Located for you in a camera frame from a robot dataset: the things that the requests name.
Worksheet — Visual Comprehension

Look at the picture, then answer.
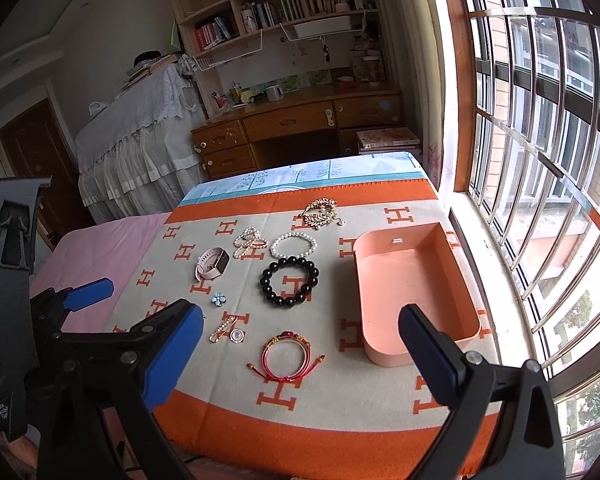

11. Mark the pearl bow necklace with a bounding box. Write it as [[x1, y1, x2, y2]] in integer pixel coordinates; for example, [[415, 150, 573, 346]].
[[232, 225, 270, 260]]

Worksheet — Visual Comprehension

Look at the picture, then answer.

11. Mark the white mug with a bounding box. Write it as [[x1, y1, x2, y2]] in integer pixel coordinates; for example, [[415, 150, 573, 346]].
[[265, 84, 284, 102]]

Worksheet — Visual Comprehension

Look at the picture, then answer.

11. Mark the white pearl bracelet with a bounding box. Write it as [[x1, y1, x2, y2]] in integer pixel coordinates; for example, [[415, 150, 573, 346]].
[[270, 231, 319, 261]]

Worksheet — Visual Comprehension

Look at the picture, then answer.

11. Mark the pink storage tray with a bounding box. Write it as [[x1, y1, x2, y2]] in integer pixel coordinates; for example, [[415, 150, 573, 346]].
[[353, 222, 481, 367]]

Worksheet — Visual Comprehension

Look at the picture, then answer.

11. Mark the blue patterned bedsheet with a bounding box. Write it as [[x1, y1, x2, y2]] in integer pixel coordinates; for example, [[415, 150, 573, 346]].
[[178, 152, 428, 207]]

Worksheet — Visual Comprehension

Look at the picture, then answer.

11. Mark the white lace covered furniture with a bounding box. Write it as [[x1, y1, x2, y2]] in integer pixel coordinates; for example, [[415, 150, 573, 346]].
[[76, 63, 209, 223]]

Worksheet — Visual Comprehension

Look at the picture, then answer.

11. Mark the red string bracelet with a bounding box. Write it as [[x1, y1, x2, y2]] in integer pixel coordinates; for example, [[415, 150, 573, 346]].
[[246, 329, 326, 385]]

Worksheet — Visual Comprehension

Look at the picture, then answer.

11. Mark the orange H pattern blanket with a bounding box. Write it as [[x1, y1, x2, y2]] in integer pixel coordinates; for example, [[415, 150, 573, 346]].
[[106, 178, 498, 479]]

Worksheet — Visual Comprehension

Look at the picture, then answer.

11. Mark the pink bedsheet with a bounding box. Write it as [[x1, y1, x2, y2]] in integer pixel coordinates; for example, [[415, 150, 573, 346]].
[[30, 212, 169, 333]]

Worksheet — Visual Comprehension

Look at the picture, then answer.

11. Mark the dark wooden door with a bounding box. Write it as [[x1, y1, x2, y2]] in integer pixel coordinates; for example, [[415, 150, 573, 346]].
[[0, 99, 95, 247]]

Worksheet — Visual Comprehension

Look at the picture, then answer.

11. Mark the black bead bracelet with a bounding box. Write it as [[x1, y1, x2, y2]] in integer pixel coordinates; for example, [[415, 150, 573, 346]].
[[258, 254, 321, 309]]

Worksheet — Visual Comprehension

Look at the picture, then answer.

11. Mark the wooden desk with drawers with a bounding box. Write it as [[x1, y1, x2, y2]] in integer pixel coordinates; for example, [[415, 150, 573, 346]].
[[192, 84, 403, 180]]

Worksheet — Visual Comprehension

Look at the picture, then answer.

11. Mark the metal window grille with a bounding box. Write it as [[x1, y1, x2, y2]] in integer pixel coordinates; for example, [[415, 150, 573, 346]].
[[466, 0, 600, 479]]

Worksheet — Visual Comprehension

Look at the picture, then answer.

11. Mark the pink smart watch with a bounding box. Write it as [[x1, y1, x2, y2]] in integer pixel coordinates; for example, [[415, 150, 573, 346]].
[[195, 247, 230, 282]]

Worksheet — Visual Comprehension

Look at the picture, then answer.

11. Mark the stack of books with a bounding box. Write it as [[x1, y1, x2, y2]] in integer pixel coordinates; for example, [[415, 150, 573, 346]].
[[356, 127, 420, 153]]

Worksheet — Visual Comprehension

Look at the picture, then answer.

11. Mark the pearl hair clip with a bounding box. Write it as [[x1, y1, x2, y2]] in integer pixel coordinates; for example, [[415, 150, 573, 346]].
[[209, 315, 237, 344]]

